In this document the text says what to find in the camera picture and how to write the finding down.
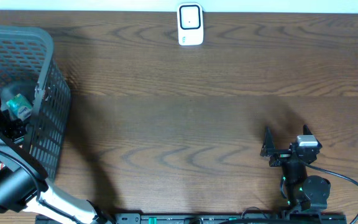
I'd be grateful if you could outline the teal small snack box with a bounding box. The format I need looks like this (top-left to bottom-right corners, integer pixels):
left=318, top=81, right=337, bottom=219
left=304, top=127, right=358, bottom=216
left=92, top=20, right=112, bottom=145
left=6, top=93, right=32, bottom=121

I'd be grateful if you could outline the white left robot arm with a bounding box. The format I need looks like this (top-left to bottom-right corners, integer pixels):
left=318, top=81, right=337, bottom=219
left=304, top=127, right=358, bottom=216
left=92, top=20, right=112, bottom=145
left=0, top=132, right=116, bottom=223

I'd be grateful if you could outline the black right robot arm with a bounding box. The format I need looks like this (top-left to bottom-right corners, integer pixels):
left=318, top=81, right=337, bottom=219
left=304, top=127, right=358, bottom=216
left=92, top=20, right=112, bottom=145
left=260, top=125, right=331, bottom=218

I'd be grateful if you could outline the white barcode scanner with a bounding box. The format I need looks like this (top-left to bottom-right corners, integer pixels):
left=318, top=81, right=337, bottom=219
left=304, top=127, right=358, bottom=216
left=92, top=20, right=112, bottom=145
left=177, top=2, right=204, bottom=46

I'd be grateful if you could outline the grey plastic mesh basket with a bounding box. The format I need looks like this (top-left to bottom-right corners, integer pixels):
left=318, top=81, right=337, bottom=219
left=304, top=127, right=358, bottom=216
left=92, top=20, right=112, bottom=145
left=0, top=26, right=71, bottom=180

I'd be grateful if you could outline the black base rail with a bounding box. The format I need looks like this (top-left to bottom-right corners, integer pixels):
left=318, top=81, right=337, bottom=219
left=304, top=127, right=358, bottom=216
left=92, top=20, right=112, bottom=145
left=35, top=212, right=347, bottom=224

